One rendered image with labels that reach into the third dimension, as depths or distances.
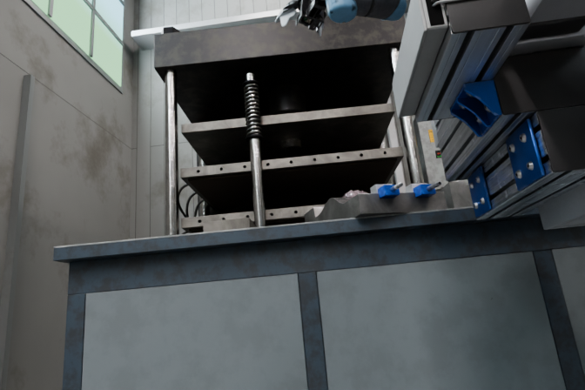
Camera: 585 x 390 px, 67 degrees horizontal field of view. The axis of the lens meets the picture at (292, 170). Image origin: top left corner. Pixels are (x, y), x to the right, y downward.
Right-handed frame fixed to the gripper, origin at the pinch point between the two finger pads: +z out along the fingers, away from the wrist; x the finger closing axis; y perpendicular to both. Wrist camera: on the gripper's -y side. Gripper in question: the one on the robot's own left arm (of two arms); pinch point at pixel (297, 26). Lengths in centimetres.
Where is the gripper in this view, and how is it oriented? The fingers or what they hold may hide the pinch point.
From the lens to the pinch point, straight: 152.4
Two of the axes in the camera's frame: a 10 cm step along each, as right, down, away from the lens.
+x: 9.4, 1.5, 3.0
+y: -0.4, 9.4, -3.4
